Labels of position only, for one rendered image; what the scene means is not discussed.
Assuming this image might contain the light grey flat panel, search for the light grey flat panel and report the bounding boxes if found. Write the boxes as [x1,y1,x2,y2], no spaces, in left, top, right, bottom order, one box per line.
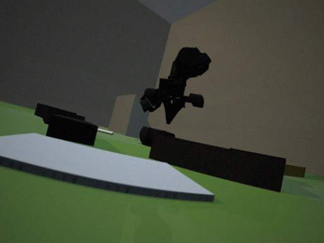
[0,133,215,203]

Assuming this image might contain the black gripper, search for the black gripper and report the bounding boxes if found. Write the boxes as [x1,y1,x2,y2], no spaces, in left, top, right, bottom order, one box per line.
[144,74,204,124]

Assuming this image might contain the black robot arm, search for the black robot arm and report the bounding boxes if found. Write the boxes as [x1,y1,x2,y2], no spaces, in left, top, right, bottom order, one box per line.
[140,47,211,112]

